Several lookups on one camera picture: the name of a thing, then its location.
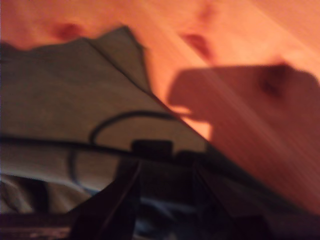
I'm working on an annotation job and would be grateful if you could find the dark green underwear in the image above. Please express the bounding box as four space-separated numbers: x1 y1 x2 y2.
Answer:
0 24 305 217

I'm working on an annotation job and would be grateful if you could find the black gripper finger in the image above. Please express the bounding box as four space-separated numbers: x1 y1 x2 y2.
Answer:
191 159 267 216
66 159 141 216

